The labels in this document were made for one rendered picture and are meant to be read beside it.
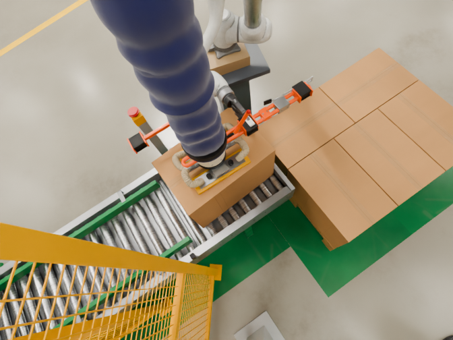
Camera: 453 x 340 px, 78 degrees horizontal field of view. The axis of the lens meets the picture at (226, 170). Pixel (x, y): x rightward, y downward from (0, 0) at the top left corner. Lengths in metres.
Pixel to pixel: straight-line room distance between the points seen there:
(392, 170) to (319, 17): 2.09
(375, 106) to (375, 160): 0.43
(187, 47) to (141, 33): 0.14
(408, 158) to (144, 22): 1.88
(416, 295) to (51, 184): 3.28
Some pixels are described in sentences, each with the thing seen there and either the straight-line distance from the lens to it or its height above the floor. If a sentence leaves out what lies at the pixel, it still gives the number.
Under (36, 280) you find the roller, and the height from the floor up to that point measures 0.55.
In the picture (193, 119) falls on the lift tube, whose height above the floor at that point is 1.53.
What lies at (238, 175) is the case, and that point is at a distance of 1.55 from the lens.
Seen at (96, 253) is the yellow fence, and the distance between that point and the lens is 0.71.
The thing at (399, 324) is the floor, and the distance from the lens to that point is 2.59.
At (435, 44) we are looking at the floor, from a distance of 3.69.
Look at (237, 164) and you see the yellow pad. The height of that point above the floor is 0.97.
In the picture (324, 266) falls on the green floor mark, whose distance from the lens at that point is 2.45.
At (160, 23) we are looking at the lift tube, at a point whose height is 1.95.
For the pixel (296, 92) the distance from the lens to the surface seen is 1.61.
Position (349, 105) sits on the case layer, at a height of 0.54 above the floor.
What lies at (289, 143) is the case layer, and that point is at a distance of 2.08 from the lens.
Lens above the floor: 2.40
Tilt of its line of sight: 68 degrees down
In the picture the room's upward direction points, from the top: 19 degrees counter-clockwise
